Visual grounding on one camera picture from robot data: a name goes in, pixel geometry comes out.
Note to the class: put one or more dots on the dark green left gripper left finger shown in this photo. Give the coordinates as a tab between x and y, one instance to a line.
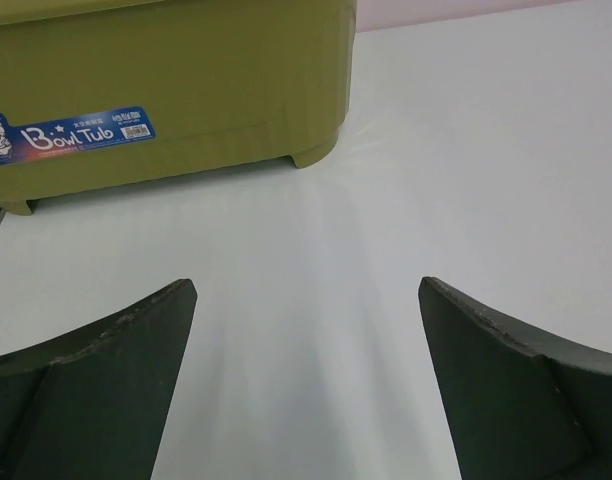
93	403

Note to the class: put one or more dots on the olive green plastic tub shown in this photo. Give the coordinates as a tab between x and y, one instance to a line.
224	83

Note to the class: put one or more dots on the blue Bowl Tub sticker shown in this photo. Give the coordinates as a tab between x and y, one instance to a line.
40	140

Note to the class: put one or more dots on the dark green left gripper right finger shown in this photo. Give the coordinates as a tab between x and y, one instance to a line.
520	402

